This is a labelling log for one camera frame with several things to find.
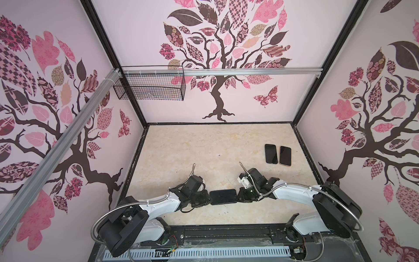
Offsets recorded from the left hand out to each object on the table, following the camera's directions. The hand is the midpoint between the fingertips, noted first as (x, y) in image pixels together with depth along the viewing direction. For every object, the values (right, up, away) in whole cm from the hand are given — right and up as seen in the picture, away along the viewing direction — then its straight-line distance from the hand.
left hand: (212, 204), depth 83 cm
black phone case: (+6, +3, +2) cm, 7 cm away
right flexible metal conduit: (+16, +19, -13) cm, 28 cm away
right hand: (+12, +2, +1) cm, 12 cm away
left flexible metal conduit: (-10, +17, -14) cm, 24 cm away
